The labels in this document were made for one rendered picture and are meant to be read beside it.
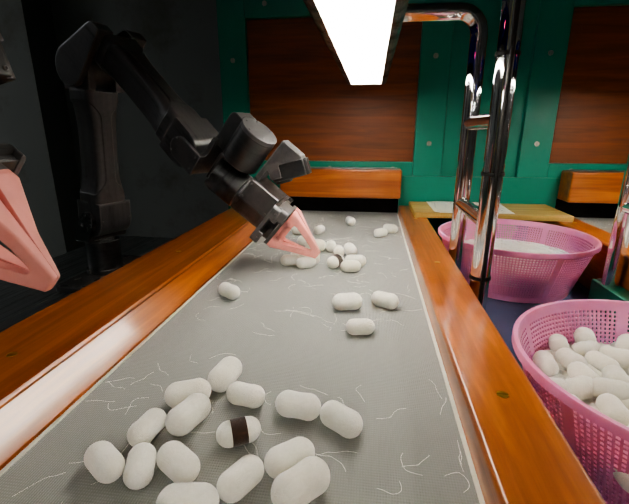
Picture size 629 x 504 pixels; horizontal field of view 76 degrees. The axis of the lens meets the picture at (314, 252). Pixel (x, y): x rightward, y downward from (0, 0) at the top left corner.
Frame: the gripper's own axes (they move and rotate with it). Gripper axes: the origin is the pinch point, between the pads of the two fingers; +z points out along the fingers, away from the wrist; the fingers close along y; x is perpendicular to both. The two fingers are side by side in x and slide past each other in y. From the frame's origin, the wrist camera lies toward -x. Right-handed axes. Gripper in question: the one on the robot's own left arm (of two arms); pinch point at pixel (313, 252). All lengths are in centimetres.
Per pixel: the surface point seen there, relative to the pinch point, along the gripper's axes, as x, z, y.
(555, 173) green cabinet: -40, 36, 45
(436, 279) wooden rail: -10.9, 13.4, -10.3
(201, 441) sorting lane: 3.9, -0.7, -38.9
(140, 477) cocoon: 4.1, -2.9, -43.4
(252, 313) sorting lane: 5.2, -2.3, -18.1
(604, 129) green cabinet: -54, 37, 46
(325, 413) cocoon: -2.7, 4.9, -36.7
